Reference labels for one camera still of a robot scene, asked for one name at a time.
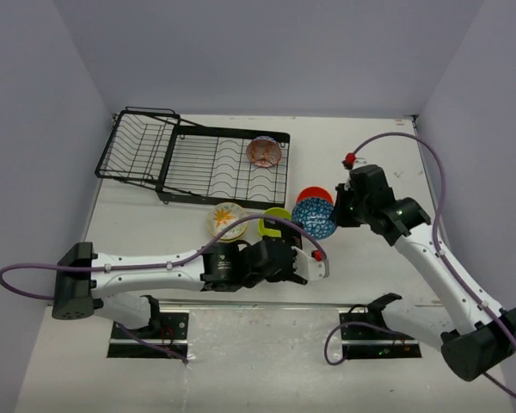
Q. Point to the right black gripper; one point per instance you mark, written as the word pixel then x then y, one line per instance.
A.
pixel 344 190

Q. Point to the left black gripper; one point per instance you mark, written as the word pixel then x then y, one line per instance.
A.
pixel 290 231

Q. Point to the yellow teal patterned bowl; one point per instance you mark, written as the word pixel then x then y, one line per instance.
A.
pixel 231 235

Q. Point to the green bowl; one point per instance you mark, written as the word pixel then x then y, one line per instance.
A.
pixel 268 226

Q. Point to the blue patterned bowl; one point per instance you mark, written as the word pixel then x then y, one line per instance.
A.
pixel 313 214

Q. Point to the orange bowl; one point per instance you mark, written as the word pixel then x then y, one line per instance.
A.
pixel 315 192

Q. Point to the white floral bowl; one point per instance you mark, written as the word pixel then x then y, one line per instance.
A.
pixel 225 213

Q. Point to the red patterned bowl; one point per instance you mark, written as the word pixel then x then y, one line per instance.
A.
pixel 264 152

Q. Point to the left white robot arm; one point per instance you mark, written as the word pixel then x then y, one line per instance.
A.
pixel 117 288

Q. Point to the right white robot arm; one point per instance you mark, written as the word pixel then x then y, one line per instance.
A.
pixel 472 330

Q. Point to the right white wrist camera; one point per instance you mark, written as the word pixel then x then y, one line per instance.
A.
pixel 351 161

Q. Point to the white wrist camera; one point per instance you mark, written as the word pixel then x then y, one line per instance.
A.
pixel 308 267
pixel 351 161

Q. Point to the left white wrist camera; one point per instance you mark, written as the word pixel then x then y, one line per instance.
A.
pixel 308 267

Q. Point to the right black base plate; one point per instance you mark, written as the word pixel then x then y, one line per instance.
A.
pixel 362 343

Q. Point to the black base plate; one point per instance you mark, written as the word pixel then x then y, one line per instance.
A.
pixel 170 337
pixel 362 343

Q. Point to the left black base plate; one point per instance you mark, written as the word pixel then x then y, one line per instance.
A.
pixel 170 337

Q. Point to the black wire dish rack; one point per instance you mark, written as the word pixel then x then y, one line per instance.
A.
pixel 186 162

